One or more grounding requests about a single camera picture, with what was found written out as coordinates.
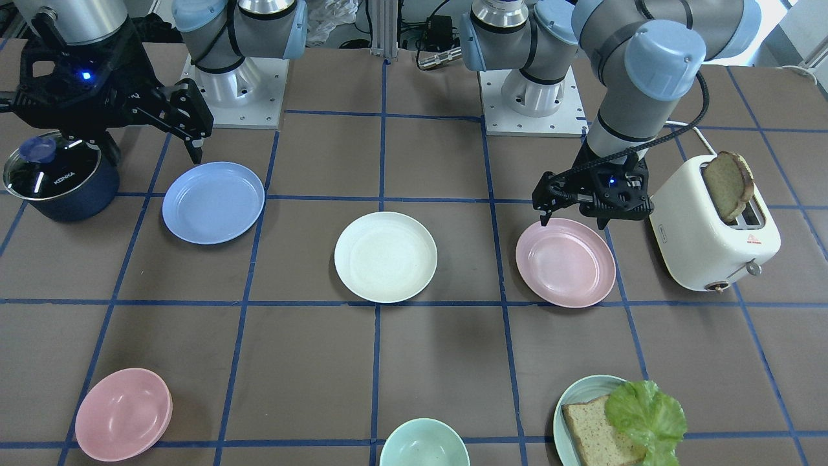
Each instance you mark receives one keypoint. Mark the bread slice in toaster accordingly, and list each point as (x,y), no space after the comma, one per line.
(730,184)

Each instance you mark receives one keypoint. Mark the cream white plate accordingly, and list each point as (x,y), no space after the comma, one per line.
(385,257)

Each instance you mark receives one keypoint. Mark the green lettuce leaf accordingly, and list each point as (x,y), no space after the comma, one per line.
(649,417)

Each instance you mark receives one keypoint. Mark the pink plate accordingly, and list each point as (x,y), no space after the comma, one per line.
(565,263)

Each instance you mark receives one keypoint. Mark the green bowl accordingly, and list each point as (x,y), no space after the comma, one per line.
(424,441)

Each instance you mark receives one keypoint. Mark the blue plate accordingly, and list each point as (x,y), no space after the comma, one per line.
(213,203)

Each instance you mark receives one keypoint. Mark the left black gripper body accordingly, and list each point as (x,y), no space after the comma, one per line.
(577,183)

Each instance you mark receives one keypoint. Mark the white toaster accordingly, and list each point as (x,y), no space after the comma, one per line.
(699,249)

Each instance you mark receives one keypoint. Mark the aluminium frame post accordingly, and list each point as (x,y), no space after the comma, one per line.
(384,25)

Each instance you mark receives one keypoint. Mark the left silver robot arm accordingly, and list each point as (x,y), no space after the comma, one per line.
(647,54)

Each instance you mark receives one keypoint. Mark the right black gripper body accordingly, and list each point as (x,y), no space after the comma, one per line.
(127,83)

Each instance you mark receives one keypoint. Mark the green plate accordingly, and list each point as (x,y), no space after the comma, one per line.
(584,390)

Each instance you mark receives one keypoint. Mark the dark blue pot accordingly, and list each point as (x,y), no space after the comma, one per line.
(66,180)

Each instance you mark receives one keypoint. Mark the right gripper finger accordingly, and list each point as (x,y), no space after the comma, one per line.
(181,111)
(108,147)

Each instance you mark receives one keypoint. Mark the bread slice on plate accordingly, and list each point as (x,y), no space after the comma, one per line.
(596,441)

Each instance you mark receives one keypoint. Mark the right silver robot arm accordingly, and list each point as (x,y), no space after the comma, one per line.
(219,35)

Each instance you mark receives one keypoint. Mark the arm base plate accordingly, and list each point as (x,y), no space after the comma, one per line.
(515,107)
(249,97)

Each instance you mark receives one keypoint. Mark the pink bowl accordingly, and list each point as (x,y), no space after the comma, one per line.
(123,415)

